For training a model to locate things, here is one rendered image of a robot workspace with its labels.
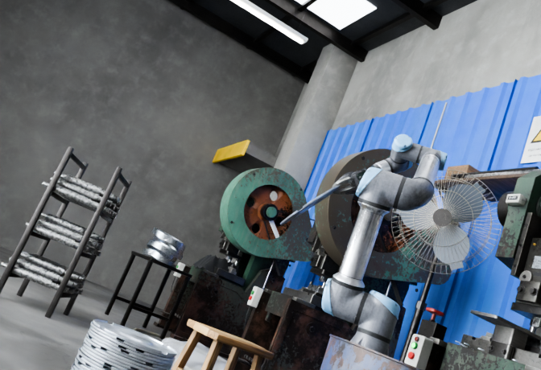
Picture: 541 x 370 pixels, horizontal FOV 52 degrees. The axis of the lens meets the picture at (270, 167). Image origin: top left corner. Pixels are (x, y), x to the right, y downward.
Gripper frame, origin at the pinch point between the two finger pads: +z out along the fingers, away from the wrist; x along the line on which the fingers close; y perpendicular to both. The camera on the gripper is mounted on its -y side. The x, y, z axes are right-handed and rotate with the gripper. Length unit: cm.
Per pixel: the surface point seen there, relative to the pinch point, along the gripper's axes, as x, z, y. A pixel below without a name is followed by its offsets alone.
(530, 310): 73, -49, 18
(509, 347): 79, -30, 24
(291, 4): -254, -203, -442
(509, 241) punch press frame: 48, -61, 5
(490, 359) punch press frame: 79, -21, 25
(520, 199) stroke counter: 34, -72, 9
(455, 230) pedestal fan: 43, -72, -53
